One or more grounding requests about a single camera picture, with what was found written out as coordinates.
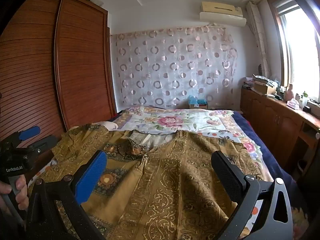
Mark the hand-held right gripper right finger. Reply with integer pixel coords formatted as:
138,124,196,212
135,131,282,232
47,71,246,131
211,151,293,240

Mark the pink bottle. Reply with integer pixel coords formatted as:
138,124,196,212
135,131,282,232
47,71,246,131
285,84,295,103

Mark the wooden slatted wardrobe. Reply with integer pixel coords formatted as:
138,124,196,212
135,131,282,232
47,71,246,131
0,0,118,205

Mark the circle patterned sheer curtain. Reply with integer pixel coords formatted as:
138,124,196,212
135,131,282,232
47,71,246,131
110,25,238,109

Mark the pile of papers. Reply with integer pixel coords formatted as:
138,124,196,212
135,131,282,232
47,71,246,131
252,74,278,87

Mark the pale window curtain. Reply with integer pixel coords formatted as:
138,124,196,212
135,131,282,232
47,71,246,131
246,1,270,77

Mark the navy blue blanket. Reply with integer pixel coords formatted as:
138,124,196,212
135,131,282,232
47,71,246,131
231,111,300,195

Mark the stack of books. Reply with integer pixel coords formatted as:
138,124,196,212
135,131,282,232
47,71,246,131
241,77,254,89

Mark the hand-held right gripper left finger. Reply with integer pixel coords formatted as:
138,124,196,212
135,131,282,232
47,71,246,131
26,150,108,240

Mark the black waste bin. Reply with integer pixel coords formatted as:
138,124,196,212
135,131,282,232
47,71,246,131
297,159,309,178

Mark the wall air conditioner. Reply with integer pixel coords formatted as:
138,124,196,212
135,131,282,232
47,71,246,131
199,1,247,27

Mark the brown patterned garment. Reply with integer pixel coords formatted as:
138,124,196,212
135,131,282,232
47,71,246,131
27,124,273,240

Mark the floral quilt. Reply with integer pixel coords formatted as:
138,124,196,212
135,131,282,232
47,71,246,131
110,106,274,183

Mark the person's left hand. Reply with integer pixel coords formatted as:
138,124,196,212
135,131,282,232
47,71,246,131
0,174,30,212

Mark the blue plastic bag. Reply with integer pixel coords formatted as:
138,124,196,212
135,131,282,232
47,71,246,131
187,95,209,105

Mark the open cardboard box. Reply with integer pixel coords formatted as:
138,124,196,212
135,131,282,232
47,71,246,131
254,82,277,95

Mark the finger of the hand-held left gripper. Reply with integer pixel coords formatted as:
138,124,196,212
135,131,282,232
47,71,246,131
19,126,41,141
34,135,59,153

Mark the orange fruit print cloth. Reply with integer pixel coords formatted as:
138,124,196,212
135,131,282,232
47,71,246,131
27,159,310,240

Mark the window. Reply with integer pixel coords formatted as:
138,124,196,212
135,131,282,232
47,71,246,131
267,0,320,105

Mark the long wooden cabinet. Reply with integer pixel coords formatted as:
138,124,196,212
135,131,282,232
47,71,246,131
240,87,320,180

